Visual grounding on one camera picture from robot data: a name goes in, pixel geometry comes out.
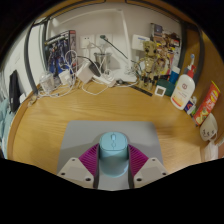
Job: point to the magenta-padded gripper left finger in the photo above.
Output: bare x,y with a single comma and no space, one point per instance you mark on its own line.
76,170

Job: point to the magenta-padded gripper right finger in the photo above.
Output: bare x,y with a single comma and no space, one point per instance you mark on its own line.
151,170

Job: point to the light blue computer mouse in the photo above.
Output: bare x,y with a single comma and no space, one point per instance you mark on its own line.
113,153

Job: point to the grey mouse pad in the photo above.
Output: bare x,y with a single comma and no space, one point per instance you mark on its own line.
83,133

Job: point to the white mug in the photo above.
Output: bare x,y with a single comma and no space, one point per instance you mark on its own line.
208,126

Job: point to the small blue red box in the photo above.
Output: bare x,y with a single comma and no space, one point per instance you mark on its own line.
190,106

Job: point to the small white cube clock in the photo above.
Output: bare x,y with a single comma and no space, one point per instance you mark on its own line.
160,91

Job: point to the teal cloth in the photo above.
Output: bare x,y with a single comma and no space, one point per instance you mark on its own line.
4,126

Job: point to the white pump lotion bottle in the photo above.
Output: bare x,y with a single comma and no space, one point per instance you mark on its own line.
182,91

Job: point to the red yellow snack can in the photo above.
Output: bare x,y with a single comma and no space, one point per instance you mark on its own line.
206,105

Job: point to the white charger block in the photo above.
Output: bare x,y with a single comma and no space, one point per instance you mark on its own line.
64,77

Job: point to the white power strip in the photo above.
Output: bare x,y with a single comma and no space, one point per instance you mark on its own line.
105,80

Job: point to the brown tree figure toy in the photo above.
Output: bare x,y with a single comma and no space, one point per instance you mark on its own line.
149,63

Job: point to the metal pen cup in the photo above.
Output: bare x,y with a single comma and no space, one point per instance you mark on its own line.
102,61

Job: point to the colourful picture box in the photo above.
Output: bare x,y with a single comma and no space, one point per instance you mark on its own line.
166,36

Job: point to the white wall box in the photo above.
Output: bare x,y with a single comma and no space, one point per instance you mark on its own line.
140,41

